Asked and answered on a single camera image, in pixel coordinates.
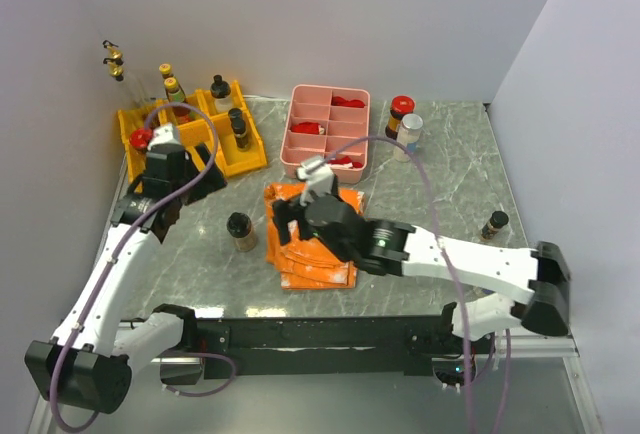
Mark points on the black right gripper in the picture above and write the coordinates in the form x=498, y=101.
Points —
x=286, y=211

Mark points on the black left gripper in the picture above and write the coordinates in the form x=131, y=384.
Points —
x=213, y=181

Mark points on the brown spice jar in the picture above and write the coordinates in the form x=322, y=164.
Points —
x=240, y=228

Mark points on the sauce bottle green label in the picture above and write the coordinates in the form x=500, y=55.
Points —
x=175, y=93

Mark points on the dark spice jar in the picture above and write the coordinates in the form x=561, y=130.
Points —
x=241, y=134

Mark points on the white bottle black cap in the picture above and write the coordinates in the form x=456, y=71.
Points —
x=220, y=91

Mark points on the sauce bottle yellow cap back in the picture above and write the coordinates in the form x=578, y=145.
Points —
x=166, y=70

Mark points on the brass clamp wall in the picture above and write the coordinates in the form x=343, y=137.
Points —
x=115, y=68
x=113, y=50

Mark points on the dark spice shaker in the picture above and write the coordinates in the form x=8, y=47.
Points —
x=235, y=116

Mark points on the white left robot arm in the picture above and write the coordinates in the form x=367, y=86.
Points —
x=86, y=363

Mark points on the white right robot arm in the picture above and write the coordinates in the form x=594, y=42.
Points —
x=527, y=287

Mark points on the orange tie-dye cloth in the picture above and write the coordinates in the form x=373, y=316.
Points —
x=303, y=265

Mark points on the yellow plastic bin organizer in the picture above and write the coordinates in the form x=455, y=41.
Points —
x=230, y=159

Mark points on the red white sock bottom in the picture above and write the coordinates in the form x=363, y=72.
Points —
x=347, y=162

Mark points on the red sock middle compartment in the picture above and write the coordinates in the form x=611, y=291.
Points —
x=308, y=127

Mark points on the red sock compartment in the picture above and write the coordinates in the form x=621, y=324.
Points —
x=308, y=127
x=339, y=101

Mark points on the pink divided tray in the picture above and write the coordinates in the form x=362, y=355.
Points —
x=342, y=125

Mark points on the red sock top compartment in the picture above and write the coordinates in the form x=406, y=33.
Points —
x=339, y=101

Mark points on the silver lid glass jar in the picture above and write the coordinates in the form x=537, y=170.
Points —
x=408, y=135

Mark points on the red lid sauce jar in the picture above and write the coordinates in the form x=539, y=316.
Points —
x=400, y=106

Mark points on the dark brown jar back right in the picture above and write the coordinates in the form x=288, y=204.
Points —
x=496, y=222

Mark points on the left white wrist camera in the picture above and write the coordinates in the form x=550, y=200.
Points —
x=166, y=139

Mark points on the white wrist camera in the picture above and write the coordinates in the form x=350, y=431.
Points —
x=166, y=139
x=318, y=178

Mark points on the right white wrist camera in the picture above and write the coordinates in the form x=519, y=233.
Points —
x=318, y=178

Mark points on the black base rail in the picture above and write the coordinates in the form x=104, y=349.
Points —
x=303, y=346

